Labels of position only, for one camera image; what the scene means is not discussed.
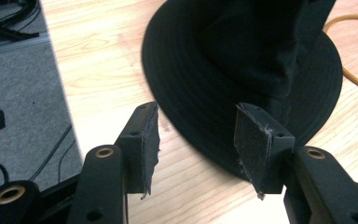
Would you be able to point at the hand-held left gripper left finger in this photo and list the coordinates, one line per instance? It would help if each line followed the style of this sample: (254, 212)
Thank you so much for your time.
(135, 161)

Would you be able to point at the black bucket hat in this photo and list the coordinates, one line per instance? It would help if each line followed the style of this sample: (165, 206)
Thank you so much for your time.
(230, 77)

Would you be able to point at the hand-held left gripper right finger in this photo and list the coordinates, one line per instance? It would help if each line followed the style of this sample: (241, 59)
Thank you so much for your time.
(261, 149)

